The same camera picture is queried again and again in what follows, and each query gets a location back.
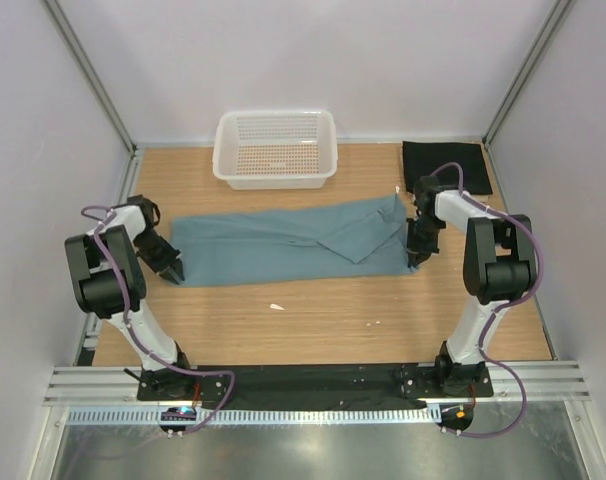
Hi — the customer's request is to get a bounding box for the slotted grey cable duct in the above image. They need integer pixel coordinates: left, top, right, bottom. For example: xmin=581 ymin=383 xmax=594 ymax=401
xmin=67 ymin=404 xmax=441 ymax=427

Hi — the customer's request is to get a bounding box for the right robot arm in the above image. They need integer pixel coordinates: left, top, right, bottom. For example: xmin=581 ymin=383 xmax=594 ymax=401
xmin=402 ymin=176 xmax=538 ymax=399

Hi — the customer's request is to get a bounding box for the teal blue t-shirt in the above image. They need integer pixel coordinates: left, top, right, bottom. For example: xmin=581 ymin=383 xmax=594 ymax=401
xmin=171 ymin=195 xmax=416 ymax=287

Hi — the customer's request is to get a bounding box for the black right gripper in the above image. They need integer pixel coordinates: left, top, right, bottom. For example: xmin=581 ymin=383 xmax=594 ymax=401
xmin=407 ymin=216 xmax=445 ymax=268

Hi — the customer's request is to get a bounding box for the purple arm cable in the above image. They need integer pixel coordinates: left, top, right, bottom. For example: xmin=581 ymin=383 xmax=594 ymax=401
xmin=430 ymin=162 xmax=546 ymax=440
xmin=80 ymin=205 xmax=235 ymax=436

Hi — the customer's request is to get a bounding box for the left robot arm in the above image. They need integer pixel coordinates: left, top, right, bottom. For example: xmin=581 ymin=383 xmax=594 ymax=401
xmin=64 ymin=195 xmax=196 ymax=401

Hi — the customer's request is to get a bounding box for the folded black t-shirt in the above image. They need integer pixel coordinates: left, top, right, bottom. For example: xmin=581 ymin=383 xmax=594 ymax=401
xmin=402 ymin=141 xmax=493 ymax=196

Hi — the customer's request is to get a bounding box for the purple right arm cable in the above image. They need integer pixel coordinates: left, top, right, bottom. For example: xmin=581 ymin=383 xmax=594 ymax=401
xmin=430 ymin=162 xmax=546 ymax=440

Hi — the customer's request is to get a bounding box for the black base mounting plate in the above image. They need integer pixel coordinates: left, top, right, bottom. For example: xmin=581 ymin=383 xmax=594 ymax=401
xmin=136 ymin=363 xmax=494 ymax=411

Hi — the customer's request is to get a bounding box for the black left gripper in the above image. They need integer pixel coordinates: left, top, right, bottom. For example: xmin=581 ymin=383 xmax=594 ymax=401
xmin=133 ymin=229 xmax=182 ymax=282

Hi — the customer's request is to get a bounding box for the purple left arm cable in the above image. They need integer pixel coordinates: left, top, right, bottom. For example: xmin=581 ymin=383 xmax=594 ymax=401
xmin=80 ymin=205 xmax=235 ymax=436

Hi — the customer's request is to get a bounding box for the aluminium front frame rail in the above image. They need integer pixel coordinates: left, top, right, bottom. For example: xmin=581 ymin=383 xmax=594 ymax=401
xmin=43 ymin=360 xmax=590 ymax=406

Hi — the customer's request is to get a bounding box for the white perforated plastic basket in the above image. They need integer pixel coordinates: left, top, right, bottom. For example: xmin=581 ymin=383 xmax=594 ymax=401
xmin=212 ymin=110 xmax=338 ymax=190

